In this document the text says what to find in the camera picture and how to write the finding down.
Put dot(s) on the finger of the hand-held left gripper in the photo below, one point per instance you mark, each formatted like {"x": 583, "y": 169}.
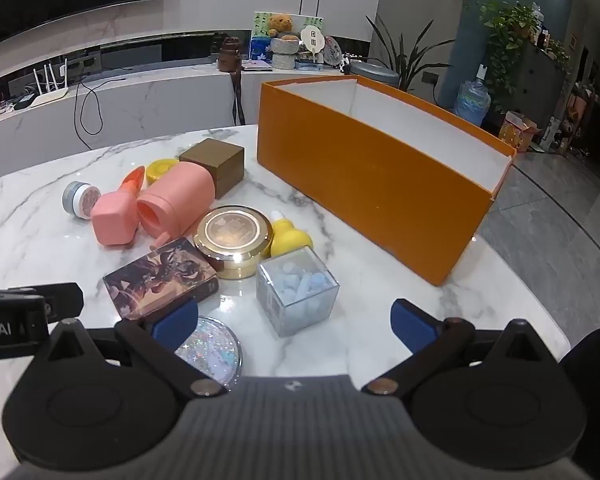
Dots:
{"x": 62, "y": 300}

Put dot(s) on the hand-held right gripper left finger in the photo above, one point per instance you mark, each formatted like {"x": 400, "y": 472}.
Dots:
{"x": 172, "y": 324}

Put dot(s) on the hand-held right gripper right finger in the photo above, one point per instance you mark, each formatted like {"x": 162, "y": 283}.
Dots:
{"x": 412, "y": 325}

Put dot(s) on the printed card box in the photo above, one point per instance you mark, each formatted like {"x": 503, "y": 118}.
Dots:
{"x": 155, "y": 275}

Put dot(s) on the round glitter compact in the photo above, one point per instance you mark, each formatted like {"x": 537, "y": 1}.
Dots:
{"x": 215, "y": 355}

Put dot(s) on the pink bottle with orange cap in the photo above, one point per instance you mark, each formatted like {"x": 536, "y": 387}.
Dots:
{"x": 112, "y": 220}

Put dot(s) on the small grey jar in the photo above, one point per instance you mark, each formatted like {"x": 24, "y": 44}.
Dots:
{"x": 72, "y": 197}

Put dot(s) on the gold round tin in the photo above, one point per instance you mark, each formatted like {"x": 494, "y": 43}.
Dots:
{"x": 232, "y": 232}

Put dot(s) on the clear cube box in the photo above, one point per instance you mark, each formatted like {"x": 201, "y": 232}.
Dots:
{"x": 295, "y": 300}

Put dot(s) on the pink cylindrical container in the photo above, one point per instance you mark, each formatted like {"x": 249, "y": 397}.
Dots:
{"x": 180, "y": 190}

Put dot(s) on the orange cardboard box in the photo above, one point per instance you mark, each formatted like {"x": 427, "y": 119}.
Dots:
{"x": 380, "y": 185}

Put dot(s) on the yellow dropper bottle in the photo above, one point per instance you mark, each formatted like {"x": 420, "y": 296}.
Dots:
{"x": 290, "y": 240}

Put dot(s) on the yellow tape measure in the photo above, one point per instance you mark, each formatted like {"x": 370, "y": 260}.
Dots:
{"x": 160, "y": 170}

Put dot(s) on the brown cube box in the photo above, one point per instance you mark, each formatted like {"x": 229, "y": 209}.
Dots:
{"x": 225, "y": 170}

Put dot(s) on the black power brick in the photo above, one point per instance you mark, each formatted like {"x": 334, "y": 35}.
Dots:
{"x": 24, "y": 97}

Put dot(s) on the white router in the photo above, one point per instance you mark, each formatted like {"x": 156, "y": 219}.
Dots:
{"x": 50, "y": 96}

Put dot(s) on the white marble tv console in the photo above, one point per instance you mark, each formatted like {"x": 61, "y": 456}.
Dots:
{"x": 155, "y": 105}

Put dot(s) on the colourful cardboard box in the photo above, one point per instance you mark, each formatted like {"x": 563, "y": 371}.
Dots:
{"x": 515, "y": 132}

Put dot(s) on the blue water jug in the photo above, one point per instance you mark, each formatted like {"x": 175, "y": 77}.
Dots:
{"x": 472, "y": 102}

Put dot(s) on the grey trash can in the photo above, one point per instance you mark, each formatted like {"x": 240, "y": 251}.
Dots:
{"x": 375, "y": 71}

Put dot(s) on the long-leaf potted plant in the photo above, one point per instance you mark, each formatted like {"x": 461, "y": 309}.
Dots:
{"x": 414, "y": 67}

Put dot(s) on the row of small figurines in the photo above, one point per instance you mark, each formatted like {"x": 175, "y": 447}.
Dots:
{"x": 352, "y": 60}

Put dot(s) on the pink notebook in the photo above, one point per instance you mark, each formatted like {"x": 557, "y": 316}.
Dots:
{"x": 257, "y": 64}

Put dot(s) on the dark cabinet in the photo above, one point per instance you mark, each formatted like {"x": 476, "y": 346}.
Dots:
{"x": 540, "y": 80}

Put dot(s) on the blue flat box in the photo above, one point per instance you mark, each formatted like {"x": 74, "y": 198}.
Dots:
{"x": 309, "y": 63}

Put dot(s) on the grey woven pot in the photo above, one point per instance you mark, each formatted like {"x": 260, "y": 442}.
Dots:
{"x": 285, "y": 45}
{"x": 283, "y": 61}

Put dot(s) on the white round hand fan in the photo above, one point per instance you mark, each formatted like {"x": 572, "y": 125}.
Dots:
{"x": 311, "y": 38}

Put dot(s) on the leafy green plant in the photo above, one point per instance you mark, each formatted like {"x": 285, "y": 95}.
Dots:
{"x": 505, "y": 30}

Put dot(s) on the teddy bear display items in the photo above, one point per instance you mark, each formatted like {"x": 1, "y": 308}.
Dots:
{"x": 260, "y": 22}

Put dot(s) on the brown teddy bear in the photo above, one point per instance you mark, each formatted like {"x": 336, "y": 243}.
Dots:
{"x": 280, "y": 24}

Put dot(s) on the black wall socket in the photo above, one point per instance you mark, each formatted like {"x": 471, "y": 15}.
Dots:
{"x": 430, "y": 78}

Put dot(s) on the brown camera bag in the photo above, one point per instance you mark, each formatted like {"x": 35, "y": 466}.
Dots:
{"x": 228, "y": 57}

